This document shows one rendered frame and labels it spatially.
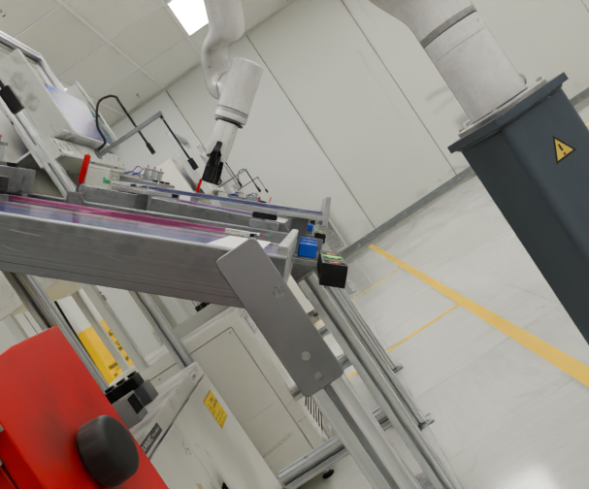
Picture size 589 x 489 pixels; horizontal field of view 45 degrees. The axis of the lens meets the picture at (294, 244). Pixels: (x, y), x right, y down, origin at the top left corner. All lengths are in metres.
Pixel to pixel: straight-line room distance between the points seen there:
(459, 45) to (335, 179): 7.51
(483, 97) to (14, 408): 1.14
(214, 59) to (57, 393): 1.53
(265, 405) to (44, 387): 1.89
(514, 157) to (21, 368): 1.08
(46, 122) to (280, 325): 1.85
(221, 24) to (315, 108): 7.17
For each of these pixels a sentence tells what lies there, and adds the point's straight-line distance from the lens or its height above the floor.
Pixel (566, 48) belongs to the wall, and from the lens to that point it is 9.59.
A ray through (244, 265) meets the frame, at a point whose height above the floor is 0.74.
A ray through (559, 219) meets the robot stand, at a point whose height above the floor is 0.48.
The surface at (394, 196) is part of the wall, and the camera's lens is 8.92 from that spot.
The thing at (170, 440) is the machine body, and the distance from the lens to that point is 1.13.
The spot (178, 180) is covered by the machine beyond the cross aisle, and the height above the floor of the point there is 1.53.
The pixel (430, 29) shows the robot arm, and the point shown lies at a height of 0.90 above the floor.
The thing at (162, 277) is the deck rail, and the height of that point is 0.78.
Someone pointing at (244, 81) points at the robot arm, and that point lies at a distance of 1.84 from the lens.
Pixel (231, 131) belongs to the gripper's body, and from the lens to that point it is 1.82.
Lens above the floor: 0.75
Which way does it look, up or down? 2 degrees down
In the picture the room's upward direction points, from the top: 34 degrees counter-clockwise
